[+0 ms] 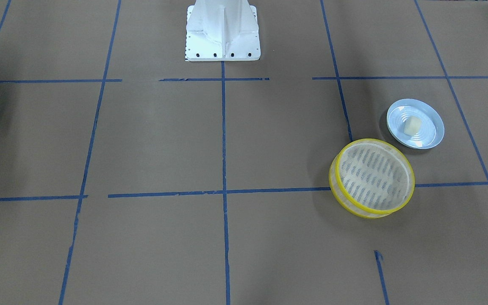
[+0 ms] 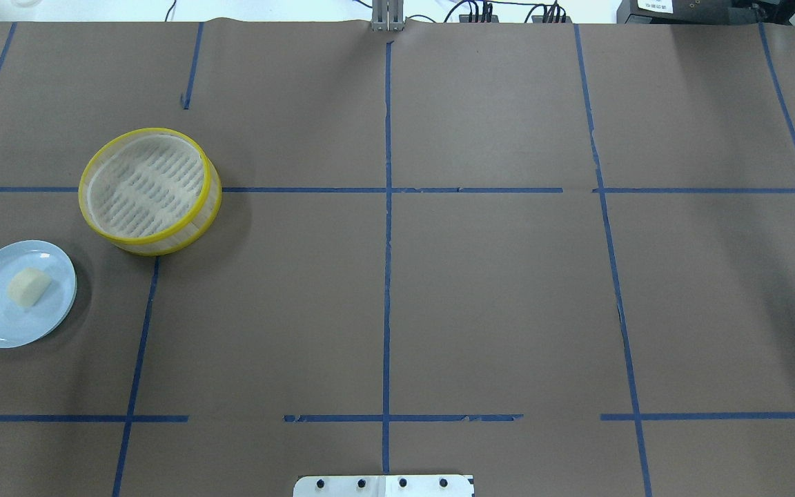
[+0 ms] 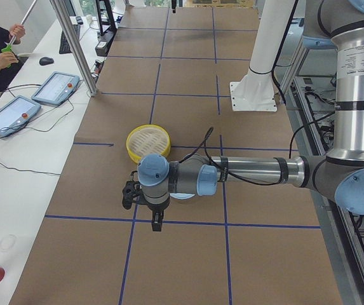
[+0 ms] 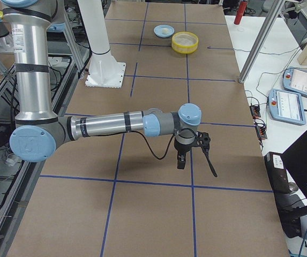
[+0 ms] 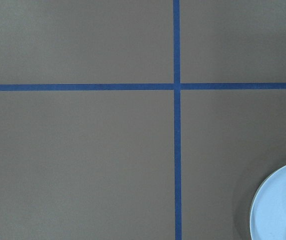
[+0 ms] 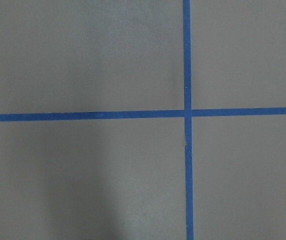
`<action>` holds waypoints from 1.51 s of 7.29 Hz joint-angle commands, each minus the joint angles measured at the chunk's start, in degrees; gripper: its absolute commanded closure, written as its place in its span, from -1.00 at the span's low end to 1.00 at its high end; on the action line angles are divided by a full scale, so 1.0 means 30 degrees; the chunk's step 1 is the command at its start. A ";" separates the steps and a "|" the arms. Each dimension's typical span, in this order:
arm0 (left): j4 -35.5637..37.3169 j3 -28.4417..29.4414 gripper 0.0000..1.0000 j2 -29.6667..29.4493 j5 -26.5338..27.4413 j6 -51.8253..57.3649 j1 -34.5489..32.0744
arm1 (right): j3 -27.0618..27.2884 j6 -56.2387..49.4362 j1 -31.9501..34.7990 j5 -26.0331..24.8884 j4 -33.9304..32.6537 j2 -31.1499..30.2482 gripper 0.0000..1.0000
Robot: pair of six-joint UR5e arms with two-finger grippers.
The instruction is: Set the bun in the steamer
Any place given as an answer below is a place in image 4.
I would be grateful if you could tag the lower orange black connector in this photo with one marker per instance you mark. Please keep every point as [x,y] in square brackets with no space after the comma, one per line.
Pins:
[261,131]

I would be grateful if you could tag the teach pendant tablet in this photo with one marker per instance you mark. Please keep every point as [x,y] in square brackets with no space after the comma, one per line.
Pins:
[295,80]
[286,106]

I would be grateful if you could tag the light blue plate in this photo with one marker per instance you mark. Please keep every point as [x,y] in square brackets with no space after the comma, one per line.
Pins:
[157,31]

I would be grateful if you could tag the yellow steamer basket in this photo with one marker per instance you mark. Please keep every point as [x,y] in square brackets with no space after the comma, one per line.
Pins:
[184,42]

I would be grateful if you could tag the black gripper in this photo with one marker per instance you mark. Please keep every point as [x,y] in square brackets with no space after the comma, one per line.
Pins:
[181,148]

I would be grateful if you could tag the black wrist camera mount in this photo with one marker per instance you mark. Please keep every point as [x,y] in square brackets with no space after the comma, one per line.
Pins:
[202,140]

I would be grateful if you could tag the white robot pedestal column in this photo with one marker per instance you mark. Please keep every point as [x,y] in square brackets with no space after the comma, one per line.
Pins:
[104,70]

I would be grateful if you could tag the upper orange black connector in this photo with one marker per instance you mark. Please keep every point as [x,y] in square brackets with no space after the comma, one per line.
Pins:
[255,111]

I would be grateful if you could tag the white steamed bun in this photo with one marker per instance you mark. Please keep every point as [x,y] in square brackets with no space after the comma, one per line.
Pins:
[165,31]

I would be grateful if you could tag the red cylinder bottle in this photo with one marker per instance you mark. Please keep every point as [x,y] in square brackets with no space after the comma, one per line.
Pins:
[240,11]

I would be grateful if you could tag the lower teach pendant tablet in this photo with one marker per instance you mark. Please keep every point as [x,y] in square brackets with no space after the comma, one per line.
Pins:
[286,106]

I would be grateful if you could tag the aluminium frame post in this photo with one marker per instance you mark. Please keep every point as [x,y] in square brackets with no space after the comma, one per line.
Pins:
[260,39]

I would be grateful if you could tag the upper teach pendant tablet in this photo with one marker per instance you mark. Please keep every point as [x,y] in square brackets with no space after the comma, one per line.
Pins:
[295,80]

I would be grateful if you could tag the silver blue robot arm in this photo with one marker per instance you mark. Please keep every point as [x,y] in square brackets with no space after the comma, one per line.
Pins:
[39,131]

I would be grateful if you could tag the black computer box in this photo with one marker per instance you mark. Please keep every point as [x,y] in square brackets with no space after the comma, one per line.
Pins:
[277,174]

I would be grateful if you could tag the orange black connector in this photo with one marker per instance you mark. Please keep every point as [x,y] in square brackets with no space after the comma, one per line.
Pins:
[261,131]
[255,111]

